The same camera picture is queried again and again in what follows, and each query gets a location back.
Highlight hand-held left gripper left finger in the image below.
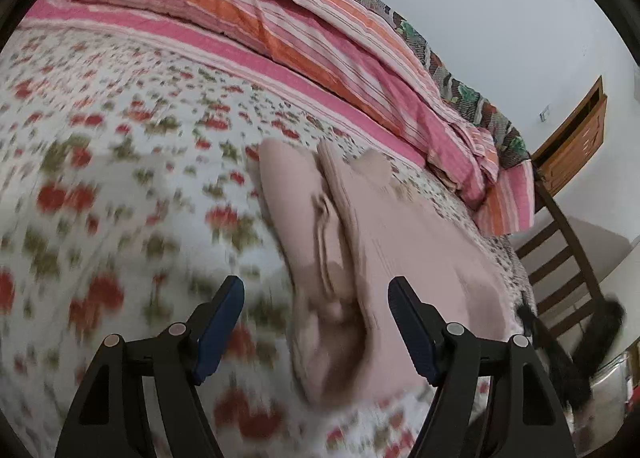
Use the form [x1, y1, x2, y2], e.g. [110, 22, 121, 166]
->
[54, 275, 246, 458]

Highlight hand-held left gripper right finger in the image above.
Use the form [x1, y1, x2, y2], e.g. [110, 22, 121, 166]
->
[387, 276, 573, 458]

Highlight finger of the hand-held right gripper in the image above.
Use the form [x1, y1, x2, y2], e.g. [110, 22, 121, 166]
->
[572, 299, 626, 379]
[515, 305, 593, 411]

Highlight pink knitted sweater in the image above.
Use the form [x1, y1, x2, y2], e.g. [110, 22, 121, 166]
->
[247, 138, 531, 406]

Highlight brown wooden door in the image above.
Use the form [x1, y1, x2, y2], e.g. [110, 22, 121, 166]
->
[530, 77, 608, 196]

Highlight floral bed sheet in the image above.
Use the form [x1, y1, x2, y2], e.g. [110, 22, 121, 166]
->
[0, 20, 538, 458]

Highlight dark patchwork floral blanket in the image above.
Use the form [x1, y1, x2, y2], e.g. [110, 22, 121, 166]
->
[345, 0, 531, 169]

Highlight pink orange striped quilt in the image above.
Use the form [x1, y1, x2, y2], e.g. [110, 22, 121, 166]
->
[52, 0, 536, 234]

